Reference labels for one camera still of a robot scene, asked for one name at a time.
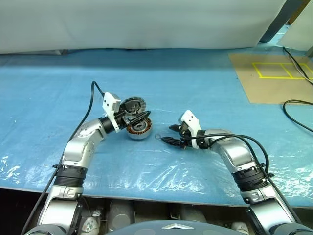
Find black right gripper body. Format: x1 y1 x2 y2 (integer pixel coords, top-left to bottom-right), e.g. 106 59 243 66
179 123 194 150

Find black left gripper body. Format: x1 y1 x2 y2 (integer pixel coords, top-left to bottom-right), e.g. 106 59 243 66
115 111 131 128

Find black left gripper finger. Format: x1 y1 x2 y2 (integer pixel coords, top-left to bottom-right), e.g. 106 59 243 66
124 111 152 121
124 115 149 127

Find round hinged motor lid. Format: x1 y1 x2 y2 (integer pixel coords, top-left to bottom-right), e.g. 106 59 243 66
120 96 147 118

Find motor stator with copper windings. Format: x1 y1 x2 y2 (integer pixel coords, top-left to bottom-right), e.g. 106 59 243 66
126 117 154 141

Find blue plastic table cover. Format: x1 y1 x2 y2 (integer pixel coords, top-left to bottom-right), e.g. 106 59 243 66
0 39 313 209

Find grey robot torso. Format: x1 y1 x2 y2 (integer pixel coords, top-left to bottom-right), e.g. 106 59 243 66
104 219 246 235

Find grey rounded shape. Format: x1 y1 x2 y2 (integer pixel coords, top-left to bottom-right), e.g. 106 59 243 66
107 199 135 225

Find brown cardboard sheet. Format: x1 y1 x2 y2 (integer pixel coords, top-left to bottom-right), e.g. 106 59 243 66
228 52 313 105

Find white foam backdrop board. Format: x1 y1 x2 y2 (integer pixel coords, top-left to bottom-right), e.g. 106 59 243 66
0 0 289 56

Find yellow tape rectangle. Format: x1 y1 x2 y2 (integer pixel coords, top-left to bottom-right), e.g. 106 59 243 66
252 62 313 80

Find white panel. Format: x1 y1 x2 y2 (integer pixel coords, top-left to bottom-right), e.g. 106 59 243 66
276 4 313 52

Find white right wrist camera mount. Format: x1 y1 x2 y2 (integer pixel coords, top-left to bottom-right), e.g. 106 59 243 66
180 110 204 149

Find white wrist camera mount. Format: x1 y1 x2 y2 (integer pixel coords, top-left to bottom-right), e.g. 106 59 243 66
102 92 122 133
180 110 204 149

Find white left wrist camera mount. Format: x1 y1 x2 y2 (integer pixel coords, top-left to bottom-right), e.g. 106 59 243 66
102 92 122 133

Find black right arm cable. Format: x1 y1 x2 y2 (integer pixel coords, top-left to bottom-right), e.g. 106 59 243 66
195 134 305 225

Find looped black cable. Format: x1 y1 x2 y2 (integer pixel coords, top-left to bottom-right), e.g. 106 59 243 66
283 99 313 136

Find straight black cable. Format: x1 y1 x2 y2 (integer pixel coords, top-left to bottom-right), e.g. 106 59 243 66
282 46 313 86

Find grey metal post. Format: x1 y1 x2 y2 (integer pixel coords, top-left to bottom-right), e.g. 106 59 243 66
259 0 304 44

